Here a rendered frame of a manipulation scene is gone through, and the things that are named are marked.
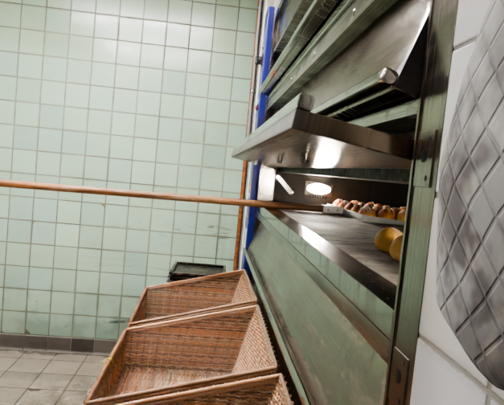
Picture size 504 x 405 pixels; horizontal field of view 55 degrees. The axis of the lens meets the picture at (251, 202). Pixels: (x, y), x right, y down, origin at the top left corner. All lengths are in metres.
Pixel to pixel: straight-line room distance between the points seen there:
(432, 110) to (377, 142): 0.07
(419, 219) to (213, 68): 2.83
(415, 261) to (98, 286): 3.00
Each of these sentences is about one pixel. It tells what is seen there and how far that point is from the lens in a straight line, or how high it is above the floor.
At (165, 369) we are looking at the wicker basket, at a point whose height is 0.59.
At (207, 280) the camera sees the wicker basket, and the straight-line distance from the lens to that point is 2.38.
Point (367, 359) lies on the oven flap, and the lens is 0.79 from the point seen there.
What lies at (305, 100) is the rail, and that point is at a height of 1.42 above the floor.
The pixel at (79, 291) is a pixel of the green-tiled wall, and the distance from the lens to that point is 3.49.
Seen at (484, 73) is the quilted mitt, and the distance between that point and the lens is 0.33.
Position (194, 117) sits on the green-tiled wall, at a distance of 3.29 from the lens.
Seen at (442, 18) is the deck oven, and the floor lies 1.52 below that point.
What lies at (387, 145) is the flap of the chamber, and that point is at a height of 1.38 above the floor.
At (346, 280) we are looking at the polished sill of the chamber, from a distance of 0.82.
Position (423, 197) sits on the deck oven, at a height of 1.32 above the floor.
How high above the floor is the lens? 1.33
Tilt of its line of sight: 4 degrees down
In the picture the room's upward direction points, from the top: 5 degrees clockwise
